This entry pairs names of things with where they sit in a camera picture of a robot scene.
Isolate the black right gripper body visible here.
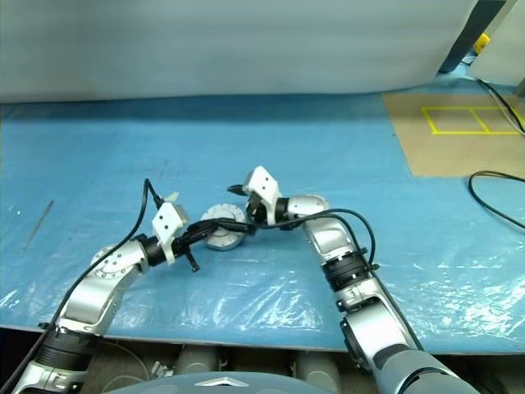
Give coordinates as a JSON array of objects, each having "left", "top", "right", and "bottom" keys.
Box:
[{"left": 245, "top": 194, "right": 269, "bottom": 225}]

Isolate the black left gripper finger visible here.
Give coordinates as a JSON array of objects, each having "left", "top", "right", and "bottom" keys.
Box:
[
  {"left": 189, "top": 219, "right": 249, "bottom": 235},
  {"left": 185, "top": 227, "right": 258, "bottom": 248}
]

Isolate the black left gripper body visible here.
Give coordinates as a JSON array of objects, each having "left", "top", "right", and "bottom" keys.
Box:
[{"left": 174, "top": 229, "right": 202, "bottom": 275}]

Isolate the silver round housing lid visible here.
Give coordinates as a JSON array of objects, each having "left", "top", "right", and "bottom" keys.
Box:
[{"left": 200, "top": 204, "right": 249, "bottom": 235}]

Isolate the blue plastic table cover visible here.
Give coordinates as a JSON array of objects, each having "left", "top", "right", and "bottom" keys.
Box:
[{"left": 0, "top": 67, "right": 525, "bottom": 354}]

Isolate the grey rounded cylinder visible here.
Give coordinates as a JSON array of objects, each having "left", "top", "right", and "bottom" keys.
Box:
[
  {"left": 294, "top": 350, "right": 341, "bottom": 383},
  {"left": 176, "top": 344, "right": 218, "bottom": 375}
]

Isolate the grey robot torso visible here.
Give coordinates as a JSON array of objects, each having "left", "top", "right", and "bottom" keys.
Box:
[{"left": 106, "top": 372, "right": 317, "bottom": 394}]

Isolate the white foam backdrop sheet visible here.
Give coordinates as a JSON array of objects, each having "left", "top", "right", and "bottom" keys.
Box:
[{"left": 0, "top": 0, "right": 479, "bottom": 103}]

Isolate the brown cardboard sheet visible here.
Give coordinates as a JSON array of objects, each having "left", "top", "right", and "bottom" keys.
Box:
[{"left": 381, "top": 90, "right": 525, "bottom": 177}]

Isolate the yellow tape rectangle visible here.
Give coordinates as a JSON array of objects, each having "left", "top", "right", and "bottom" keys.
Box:
[{"left": 421, "top": 105, "right": 525, "bottom": 135}]

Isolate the white panel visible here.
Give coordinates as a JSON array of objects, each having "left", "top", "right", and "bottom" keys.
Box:
[{"left": 467, "top": 0, "right": 525, "bottom": 85}]

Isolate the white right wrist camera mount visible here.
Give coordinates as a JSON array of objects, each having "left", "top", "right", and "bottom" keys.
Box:
[{"left": 242, "top": 165, "right": 282, "bottom": 226}]

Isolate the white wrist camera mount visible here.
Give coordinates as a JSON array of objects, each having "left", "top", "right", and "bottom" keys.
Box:
[
  {"left": 242, "top": 165, "right": 282, "bottom": 226},
  {"left": 151, "top": 201, "right": 190, "bottom": 266}
]

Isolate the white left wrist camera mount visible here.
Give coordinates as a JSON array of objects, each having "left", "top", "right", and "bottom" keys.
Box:
[{"left": 151, "top": 201, "right": 190, "bottom": 266}]

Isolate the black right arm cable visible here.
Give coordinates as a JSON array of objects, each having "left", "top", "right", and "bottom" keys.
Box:
[{"left": 245, "top": 208, "right": 381, "bottom": 272}]

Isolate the thick black looped cable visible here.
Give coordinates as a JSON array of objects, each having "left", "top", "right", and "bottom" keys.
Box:
[{"left": 468, "top": 170, "right": 525, "bottom": 231}]

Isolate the thin black cable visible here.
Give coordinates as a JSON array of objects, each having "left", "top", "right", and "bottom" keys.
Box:
[{"left": 475, "top": 77, "right": 525, "bottom": 135}]

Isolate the thin white cable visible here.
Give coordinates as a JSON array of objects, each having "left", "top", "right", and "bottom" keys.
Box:
[{"left": 486, "top": 87, "right": 525, "bottom": 129}]

